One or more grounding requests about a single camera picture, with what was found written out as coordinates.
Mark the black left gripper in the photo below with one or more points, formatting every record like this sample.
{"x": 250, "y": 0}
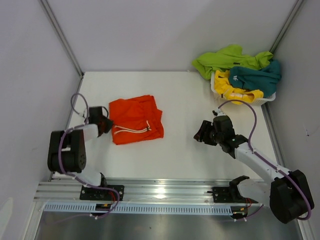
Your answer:
{"x": 110, "y": 125}

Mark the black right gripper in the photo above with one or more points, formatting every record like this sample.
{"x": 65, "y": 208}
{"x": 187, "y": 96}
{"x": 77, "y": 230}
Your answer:
{"x": 204, "y": 127}

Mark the orange shorts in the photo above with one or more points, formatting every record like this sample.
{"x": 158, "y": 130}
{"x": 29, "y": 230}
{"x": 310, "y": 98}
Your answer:
{"x": 135, "y": 120}

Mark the yellow shorts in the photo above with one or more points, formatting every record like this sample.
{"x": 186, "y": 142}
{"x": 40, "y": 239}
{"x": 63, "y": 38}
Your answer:
{"x": 223, "y": 87}

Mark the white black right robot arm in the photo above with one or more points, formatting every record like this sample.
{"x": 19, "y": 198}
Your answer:
{"x": 285, "y": 192}

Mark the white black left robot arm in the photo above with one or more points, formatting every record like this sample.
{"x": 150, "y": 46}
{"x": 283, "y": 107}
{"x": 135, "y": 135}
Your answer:
{"x": 67, "y": 148}

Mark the lime green shorts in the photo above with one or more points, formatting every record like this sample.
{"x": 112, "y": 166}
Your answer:
{"x": 229, "y": 57}

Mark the teal shorts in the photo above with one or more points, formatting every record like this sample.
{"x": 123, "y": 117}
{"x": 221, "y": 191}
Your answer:
{"x": 265, "y": 79}

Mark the white plastic laundry basket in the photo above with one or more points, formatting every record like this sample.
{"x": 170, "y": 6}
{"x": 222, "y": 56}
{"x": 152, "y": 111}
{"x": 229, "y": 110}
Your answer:
{"x": 258, "y": 102}

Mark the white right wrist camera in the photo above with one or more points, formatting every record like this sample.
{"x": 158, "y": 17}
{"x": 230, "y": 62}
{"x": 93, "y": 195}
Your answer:
{"x": 217, "y": 113}

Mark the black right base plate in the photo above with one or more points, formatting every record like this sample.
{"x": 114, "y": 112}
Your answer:
{"x": 223, "y": 194}

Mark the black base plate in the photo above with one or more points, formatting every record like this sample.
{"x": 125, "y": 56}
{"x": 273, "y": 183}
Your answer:
{"x": 223, "y": 194}
{"x": 93, "y": 194}

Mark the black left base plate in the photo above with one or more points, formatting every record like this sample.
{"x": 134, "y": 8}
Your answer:
{"x": 93, "y": 194}

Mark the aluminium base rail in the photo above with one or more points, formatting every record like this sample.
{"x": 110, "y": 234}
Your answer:
{"x": 136, "y": 191}

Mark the white slotted cable duct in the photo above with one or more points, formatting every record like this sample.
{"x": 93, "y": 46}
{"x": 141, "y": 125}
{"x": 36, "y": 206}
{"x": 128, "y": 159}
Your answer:
{"x": 123, "y": 208}

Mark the left aluminium frame post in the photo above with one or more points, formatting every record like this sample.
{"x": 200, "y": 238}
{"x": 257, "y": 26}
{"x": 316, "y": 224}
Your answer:
{"x": 48, "y": 11}

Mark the aluminium frame post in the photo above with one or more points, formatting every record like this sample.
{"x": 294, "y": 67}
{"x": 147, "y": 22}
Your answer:
{"x": 293, "y": 14}
{"x": 48, "y": 11}

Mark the right aluminium frame post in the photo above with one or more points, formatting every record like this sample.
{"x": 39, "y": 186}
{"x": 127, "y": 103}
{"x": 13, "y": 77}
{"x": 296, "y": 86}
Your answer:
{"x": 293, "y": 14}

